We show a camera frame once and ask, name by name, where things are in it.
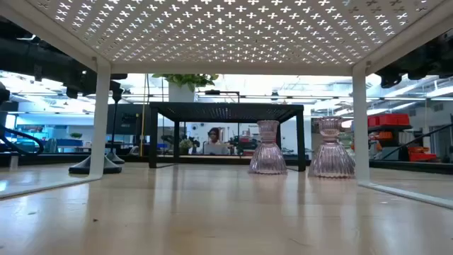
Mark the red storage bins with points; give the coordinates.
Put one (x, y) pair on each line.
(389, 119)

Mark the orange storage bins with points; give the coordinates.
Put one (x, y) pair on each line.
(423, 156)

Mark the white perforated metal shelf riser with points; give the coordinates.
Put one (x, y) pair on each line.
(226, 69)

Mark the black metal shelf riser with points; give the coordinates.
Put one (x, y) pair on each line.
(226, 111)

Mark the black table edge rail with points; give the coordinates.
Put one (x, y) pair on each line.
(53, 159)

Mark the person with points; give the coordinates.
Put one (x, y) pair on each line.
(214, 136)

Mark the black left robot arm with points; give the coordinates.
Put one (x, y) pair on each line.
(42, 60)

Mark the black monitor panel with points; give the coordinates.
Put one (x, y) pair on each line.
(129, 120)

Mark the green plant in white pot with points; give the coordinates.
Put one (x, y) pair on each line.
(181, 93)

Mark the pink ribbed glass candle holder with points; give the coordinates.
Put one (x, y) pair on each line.
(331, 159)
(268, 156)

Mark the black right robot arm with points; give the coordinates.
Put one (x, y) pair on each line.
(424, 60)

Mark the small background potted plant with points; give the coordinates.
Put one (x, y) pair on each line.
(185, 144)

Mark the black cone-base candlestick holder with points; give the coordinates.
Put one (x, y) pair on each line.
(115, 127)
(79, 168)

